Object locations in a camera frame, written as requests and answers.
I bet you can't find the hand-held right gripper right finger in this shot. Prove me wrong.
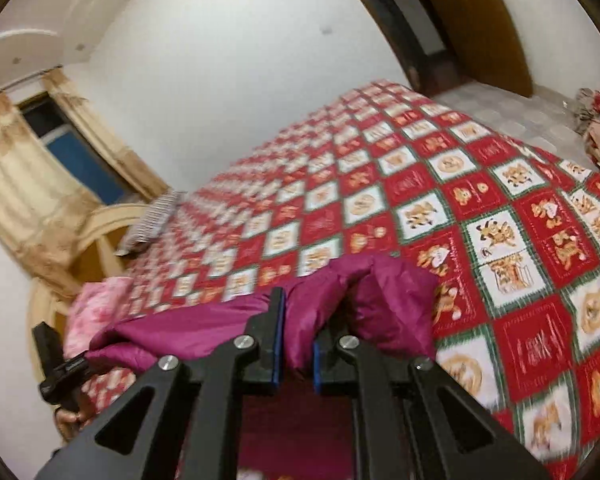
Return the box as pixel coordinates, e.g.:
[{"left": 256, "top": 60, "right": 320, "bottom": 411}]
[{"left": 312, "top": 325, "right": 551, "bottom": 480}]

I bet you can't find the window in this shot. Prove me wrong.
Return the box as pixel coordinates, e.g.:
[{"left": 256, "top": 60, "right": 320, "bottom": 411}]
[{"left": 19, "top": 91, "right": 131, "bottom": 206}]

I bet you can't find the curtain rod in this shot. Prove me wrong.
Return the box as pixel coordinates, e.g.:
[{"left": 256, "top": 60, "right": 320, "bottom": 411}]
[{"left": 0, "top": 66, "right": 62, "bottom": 95}]

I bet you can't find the narrow beige floral curtain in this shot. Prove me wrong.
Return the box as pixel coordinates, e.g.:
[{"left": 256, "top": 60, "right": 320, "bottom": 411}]
[{"left": 41, "top": 69, "right": 168, "bottom": 201}]

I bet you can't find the wide beige floral curtain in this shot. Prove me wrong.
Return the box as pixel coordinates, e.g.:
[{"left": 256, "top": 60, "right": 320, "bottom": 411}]
[{"left": 0, "top": 92, "right": 101, "bottom": 291}]

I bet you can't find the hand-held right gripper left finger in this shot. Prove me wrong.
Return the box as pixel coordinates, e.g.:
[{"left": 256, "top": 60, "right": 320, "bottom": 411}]
[{"left": 35, "top": 287, "right": 287, "bottom": 480}]

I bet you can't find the magenta puffer jacket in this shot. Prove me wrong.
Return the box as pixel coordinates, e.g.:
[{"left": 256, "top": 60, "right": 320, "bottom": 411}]
[{"left": 85, "top": 254, "right": 437, "bottom": 480}]

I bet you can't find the red checkered printed bedspread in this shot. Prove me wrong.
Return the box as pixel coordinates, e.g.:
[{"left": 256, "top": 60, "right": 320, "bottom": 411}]
[{"left": 65, "top": 80, "right": 600, "bottom": 480}]

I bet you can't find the wooden bed headboard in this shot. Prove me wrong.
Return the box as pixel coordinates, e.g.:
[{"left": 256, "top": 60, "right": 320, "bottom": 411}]
[{"left": 27, "top": 203, "right": 151, "bottom": 391}]

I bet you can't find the striped pillow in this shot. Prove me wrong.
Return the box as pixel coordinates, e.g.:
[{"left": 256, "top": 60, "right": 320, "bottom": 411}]
[{"left": 116, "top": 190, "right": 188, "bottom": 256}]

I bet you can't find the brown wooden door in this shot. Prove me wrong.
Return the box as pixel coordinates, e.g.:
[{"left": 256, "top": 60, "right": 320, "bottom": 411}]
[{"left": 402, "top": 0, "right": 535, "bottom": 98}]

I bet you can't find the pink folded blanket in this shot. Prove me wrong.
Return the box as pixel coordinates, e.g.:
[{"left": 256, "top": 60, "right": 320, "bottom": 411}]
[{"left": 62, "top": 276, "right": 136, "bottom": 361}]

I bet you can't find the person's left hand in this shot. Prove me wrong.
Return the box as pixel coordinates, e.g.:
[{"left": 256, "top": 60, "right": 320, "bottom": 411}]
[{"left": 54, "top": 402, "right": 93, "bottom": 433}]

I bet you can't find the dark wooden door frame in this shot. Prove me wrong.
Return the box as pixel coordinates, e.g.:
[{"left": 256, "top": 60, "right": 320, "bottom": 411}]
[{"left": 330, "top": 0, "right": 431, "bottom": 96}]

